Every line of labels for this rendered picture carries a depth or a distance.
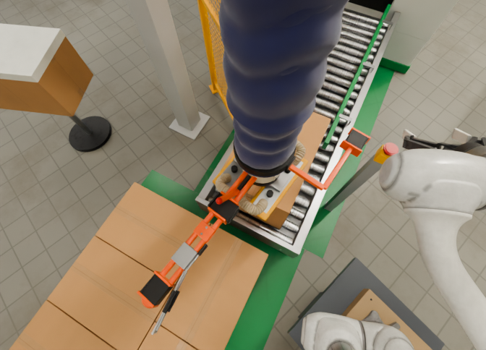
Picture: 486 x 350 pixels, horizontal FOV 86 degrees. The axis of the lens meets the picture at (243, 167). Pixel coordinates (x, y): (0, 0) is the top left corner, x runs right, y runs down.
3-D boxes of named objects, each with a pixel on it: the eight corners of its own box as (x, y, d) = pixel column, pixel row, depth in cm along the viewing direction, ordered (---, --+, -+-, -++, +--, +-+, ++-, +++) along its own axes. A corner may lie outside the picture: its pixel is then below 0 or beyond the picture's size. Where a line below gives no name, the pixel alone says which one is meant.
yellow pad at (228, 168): (257, 130, 126) (257, 124, 122) (273, 141, 124) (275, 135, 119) (212, 182, 115) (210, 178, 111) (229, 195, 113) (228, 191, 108)
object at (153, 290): (159, 270, 91) (155, 270, 86) (174, 285, 89) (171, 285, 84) (142, 291, 88) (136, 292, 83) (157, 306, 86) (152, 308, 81)
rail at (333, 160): (385, 30, 250) (395, 11, 233) (390, 32, 249) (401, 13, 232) (288, 250, 167) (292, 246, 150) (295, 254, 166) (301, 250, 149)
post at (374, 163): (326, 201, 222) (382, 144, 131) (334, 205, 221) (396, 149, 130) (324, 208, 220) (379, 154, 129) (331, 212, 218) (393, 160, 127)
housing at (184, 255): (186, 242, 95) (183, 241, 91) (199, 254, 93) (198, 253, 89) (173, 258, 93) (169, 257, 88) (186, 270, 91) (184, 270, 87)
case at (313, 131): (262, 130, 188) (266, 93, 152) (314, 152, 180) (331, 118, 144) (222, 201, 166) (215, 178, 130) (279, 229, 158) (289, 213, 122)
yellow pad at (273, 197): (289, 151, 121) (291, 146, 117) (307, 163, 119) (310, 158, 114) (246, 207, 110) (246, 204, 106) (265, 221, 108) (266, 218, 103)
